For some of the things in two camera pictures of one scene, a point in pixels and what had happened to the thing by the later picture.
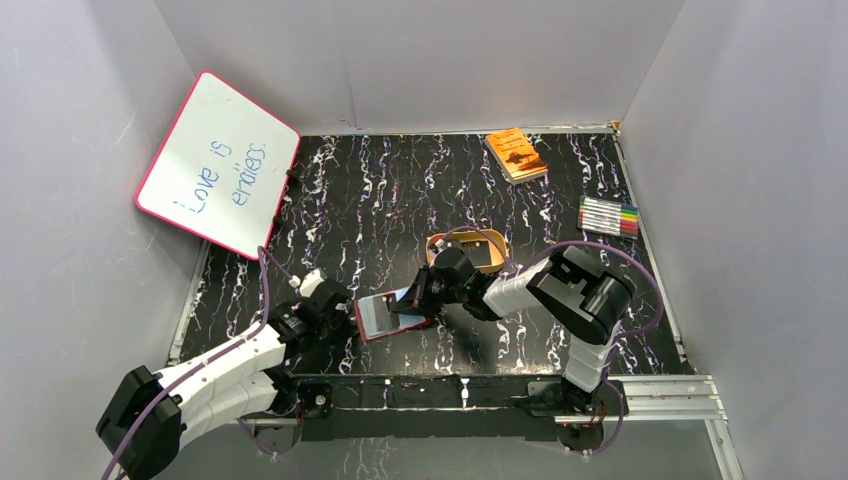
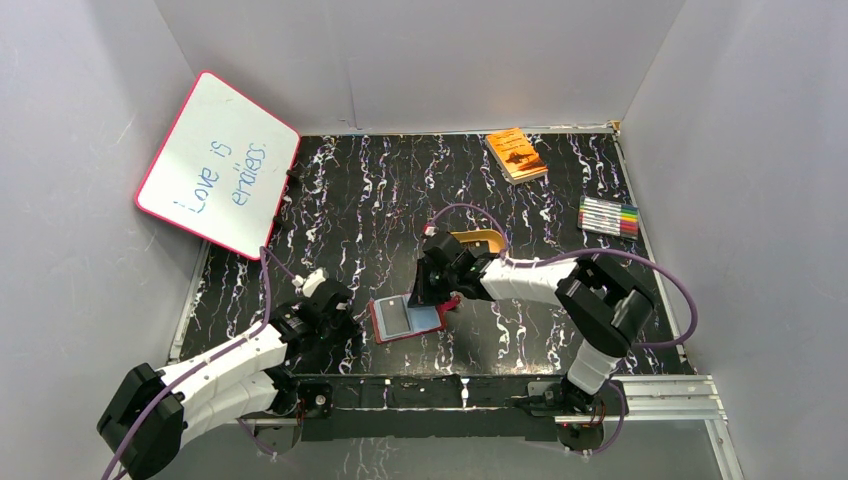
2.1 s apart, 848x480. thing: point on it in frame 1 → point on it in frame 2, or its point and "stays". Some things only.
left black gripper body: (340, 309) stays
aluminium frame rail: (671, 398) stays
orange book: (515, 154) stays
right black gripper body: (432, 291) → (434, 286)
